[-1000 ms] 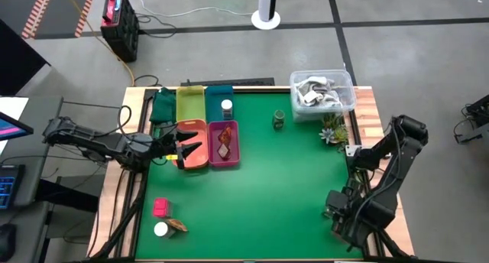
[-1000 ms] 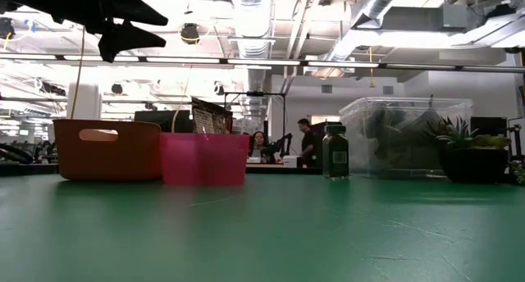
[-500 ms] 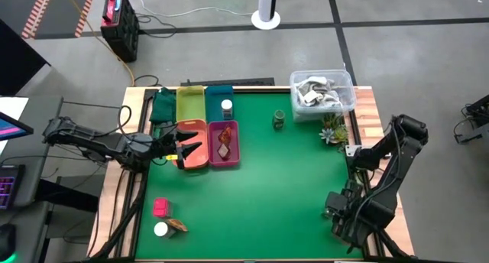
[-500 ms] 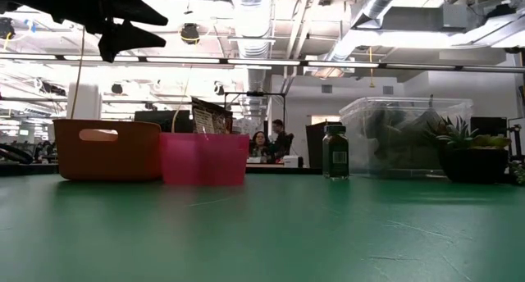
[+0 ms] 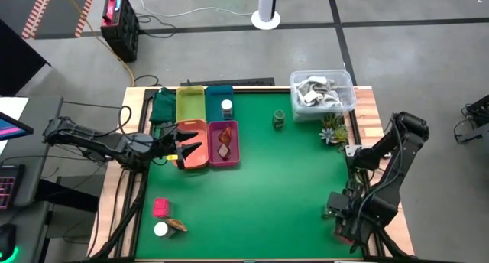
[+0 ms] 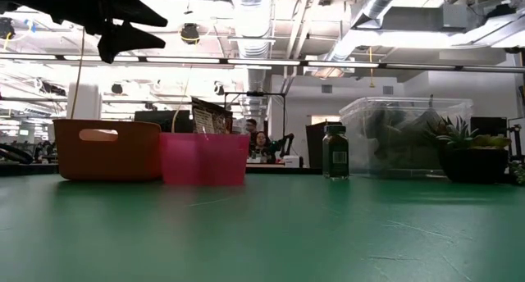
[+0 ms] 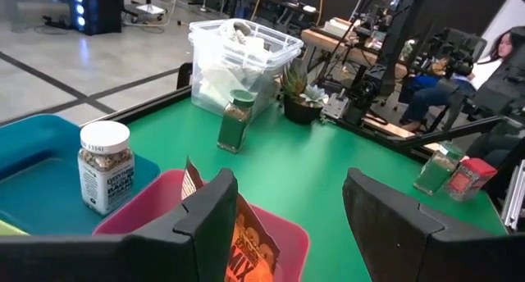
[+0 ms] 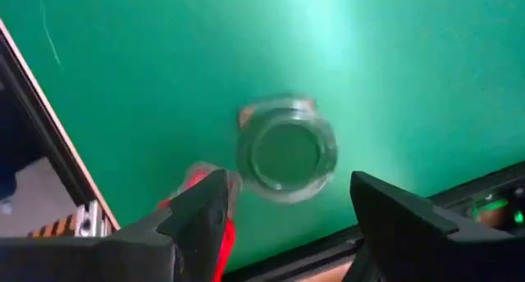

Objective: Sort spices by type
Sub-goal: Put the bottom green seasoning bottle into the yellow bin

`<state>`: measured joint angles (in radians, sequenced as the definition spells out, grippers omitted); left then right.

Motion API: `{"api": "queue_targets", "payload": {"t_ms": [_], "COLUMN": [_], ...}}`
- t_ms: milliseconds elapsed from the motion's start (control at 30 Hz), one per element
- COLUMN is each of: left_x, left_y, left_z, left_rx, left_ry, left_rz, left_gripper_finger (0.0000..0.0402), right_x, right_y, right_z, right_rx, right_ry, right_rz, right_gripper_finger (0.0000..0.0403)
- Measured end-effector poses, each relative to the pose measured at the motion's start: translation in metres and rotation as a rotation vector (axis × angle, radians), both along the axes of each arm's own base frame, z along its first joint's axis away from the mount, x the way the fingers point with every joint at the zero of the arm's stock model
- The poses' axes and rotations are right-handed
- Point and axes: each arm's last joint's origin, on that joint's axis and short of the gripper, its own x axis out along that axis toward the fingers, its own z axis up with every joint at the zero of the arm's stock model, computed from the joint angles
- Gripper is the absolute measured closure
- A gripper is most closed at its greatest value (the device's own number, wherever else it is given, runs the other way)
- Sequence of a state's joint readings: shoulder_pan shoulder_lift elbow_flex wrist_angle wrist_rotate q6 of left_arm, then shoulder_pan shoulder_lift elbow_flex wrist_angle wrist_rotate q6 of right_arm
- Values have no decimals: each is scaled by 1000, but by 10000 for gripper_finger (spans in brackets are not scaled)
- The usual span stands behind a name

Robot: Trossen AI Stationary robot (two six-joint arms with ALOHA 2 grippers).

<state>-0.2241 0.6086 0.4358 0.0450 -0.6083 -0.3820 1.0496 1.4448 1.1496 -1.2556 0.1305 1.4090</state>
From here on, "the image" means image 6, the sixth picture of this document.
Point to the long ceiling light bar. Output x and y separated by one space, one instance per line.
262 62

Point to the dark snack bag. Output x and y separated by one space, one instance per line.
213 118

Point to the person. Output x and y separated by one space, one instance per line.
261 144
251 126

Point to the clear plastic storage box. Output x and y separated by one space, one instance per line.
393 110

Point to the black background robot arm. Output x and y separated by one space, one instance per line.
284 143

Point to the green-lid glass spice jar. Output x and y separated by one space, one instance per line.
335 148

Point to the small white box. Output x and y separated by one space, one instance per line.
292 161

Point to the green succulent plant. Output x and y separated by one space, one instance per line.
463 134

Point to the dark monitor back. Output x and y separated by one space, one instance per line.
315 144

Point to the pink plastic bin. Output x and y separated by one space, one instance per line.
205 163

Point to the black background monitor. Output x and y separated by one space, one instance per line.
164 120

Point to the white pillar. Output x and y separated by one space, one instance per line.
84 101

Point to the round black ceiling fixture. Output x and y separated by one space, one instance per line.
190 33

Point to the orange plastic bin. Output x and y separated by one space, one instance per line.
106 159

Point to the grey cloth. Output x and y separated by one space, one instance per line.
402 146

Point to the silver ceiling duct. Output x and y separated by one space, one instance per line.
252 28
373 7

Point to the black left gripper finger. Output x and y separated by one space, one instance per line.
131 9
123 40

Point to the black plant pot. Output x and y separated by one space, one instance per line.
471 163

